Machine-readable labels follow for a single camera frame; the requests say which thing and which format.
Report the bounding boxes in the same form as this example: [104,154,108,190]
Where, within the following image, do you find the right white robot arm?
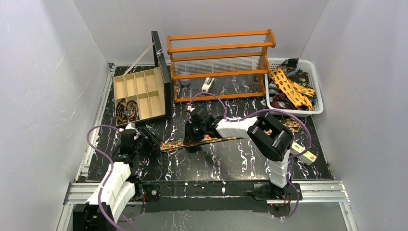
[183,105,293,199]

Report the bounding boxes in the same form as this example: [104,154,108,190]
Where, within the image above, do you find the black compartment tie box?
[113,31,172,127]

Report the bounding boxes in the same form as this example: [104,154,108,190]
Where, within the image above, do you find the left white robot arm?
[73,123,161,231]

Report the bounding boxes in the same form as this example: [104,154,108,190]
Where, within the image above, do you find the small white cardboard box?
[290,142,317,166]

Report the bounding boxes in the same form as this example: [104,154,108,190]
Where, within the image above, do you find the yellow patterned tie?
[268,68,316,110]

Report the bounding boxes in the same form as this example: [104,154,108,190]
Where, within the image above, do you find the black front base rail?
[136,180,303,216]

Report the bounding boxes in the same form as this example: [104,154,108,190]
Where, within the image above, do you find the white plastic basket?
[264,59,324,117]

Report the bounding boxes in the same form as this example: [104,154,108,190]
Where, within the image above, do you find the rolled brown patterned tie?
[125,100,139,121]

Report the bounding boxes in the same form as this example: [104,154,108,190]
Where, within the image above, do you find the white stapler-like object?
[201,77,215,92]

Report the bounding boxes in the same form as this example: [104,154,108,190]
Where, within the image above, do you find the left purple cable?
[86,125,139,231]

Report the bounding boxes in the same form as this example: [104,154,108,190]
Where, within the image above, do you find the grey round object on shelf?
[179,79,191,87]

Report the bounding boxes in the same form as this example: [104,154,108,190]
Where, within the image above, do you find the purple cable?
[186,92,313,220]
[86,125,139,231]

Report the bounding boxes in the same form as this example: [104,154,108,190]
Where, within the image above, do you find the orange wooden shelf rack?
[166,28,277,103]

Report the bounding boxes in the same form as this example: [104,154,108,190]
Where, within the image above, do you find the rolled dark patterned tie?
[115,98,127,125]

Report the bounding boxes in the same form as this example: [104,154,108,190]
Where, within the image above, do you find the dark red tie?
[270,93,297,110]

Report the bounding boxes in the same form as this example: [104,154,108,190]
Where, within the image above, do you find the colourful floral patterned tie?
[160,118,301,152]

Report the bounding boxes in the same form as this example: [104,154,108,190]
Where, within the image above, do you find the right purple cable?
[186,92,313,220]

